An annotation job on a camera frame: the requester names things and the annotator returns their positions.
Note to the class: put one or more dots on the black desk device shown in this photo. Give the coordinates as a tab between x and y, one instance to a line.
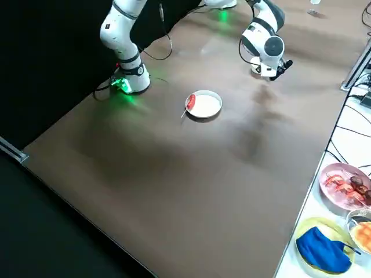
366	100

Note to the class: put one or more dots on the orange bread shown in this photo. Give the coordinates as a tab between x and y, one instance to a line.
363	234

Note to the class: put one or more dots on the white capped clear oil bottle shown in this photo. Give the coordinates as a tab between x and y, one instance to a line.
313	12

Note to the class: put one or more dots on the blue cloth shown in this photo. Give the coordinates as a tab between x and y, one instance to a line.
319	249

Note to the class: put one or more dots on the red shrimp skewer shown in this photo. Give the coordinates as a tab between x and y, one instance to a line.
339	184

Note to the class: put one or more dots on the aluminium corner rail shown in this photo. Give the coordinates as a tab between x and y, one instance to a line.
14	152

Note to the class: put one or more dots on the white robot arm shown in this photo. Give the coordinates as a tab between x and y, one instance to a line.
220	3
119	37

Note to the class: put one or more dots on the pink plate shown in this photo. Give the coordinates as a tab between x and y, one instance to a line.
333	191

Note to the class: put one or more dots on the white round plate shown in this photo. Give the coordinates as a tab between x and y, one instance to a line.
207	108

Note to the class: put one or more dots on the yellow plate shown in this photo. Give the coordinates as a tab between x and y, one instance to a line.
319	223

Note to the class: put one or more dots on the clear glass bowl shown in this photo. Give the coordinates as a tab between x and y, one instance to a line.
352	220

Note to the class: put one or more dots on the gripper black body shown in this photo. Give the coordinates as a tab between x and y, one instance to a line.
280	71

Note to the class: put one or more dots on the dark mushroom skewer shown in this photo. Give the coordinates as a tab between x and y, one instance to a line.
359	185

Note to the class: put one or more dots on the aluminium frame post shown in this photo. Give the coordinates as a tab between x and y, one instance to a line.
358	66

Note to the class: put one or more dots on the red sausage on skewer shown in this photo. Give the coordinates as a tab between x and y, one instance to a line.
192	101

